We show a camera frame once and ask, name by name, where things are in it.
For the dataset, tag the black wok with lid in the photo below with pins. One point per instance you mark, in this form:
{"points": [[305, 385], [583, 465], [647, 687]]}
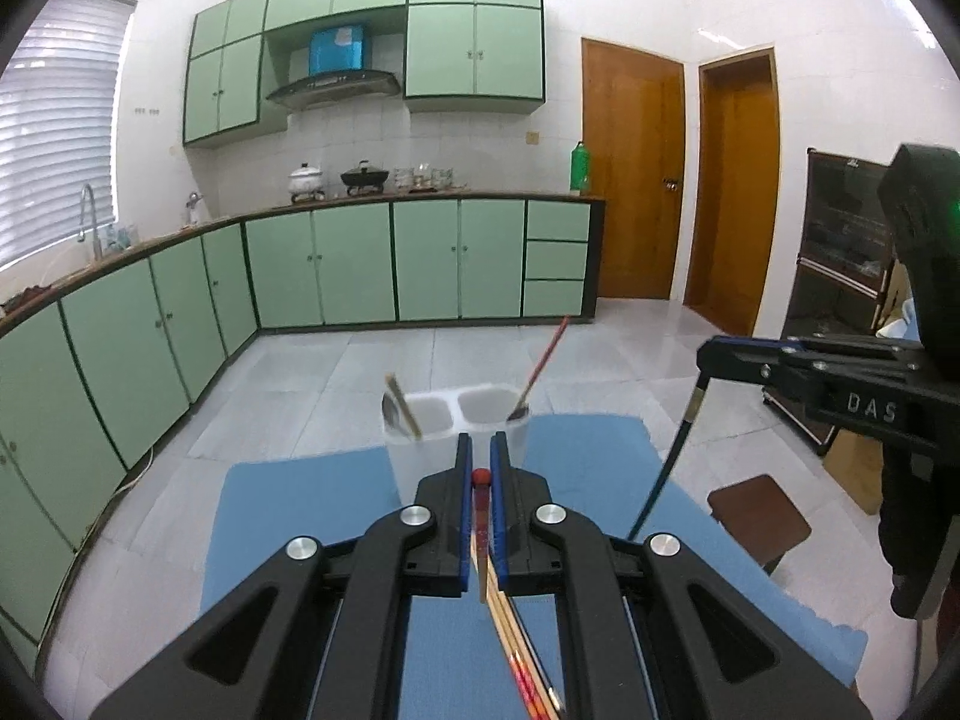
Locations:
{"points": [[364, 179]]}

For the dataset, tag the white window blinds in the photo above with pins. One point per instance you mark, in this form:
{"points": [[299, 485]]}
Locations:
{"points": [[59, 93]]}

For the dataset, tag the black plastic spoon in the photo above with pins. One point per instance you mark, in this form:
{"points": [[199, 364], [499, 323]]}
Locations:
{"points": [[518, 413]]}

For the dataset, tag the metal spoon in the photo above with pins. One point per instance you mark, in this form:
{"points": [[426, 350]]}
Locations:
{"points": [[391, 415]]}

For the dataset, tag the bamboo chopstick red end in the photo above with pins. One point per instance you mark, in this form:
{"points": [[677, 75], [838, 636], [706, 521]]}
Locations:
{"points": [[481, 489], [528, 655]]}

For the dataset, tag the blue box above hood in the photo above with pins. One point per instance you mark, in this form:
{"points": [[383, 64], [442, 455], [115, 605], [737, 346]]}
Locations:
{"points": [[343, 48]]}

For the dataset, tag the left wooden door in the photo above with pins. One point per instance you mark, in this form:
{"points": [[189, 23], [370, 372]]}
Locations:
{"points": [[634, 130]]}

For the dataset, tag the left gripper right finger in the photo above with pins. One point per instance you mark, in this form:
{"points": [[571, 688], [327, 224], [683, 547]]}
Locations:
{"points": [[648, 631]]}

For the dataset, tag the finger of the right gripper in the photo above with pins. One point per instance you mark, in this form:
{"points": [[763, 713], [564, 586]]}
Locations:
{"points": [[750, 363]]}

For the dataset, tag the blue table mat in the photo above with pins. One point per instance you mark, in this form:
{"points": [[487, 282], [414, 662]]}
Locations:
{"points": [[593, 464]]}

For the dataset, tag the white twin utensil holder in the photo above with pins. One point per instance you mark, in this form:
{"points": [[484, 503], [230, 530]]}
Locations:
{"points": [[444, 415]]}

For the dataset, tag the green bottle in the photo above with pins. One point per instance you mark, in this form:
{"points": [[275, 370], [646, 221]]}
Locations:
{"points": [[579, 167]]}

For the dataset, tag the chrome sink faucet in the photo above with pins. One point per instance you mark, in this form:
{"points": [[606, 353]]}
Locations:
{"points": [[89, 226]]}

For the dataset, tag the small brown stool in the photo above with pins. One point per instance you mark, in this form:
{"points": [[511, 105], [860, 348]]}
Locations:
{"points": [[759, 515]]}

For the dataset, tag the dark glass display cabinet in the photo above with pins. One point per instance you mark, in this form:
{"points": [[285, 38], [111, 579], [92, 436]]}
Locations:
{"points": [[845, 261]]}

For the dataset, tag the wooden door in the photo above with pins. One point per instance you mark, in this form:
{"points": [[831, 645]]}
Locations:
{"points": [[737, 191], [634, 130]]}

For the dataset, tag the right wooden door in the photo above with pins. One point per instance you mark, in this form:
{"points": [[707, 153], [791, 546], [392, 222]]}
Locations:
{"points": [[737, 191]]}

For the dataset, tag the cardboard box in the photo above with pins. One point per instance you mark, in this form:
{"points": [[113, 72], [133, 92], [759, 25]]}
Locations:
{"points": [[855, 464]]}

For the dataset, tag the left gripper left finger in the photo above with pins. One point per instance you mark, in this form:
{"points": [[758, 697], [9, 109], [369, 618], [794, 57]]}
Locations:
{"points": [[317, 630]]}

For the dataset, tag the white cooking pot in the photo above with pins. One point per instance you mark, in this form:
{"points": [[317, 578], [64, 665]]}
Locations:
{"points": [[306, 184]]}

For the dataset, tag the green lower kitchen cabinets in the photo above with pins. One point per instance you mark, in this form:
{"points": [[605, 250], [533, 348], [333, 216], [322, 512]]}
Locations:
{"points": [[96, 371]]}

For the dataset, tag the black range hood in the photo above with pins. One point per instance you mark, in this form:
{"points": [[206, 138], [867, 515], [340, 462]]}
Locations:
{"points": [[332, 87]]}

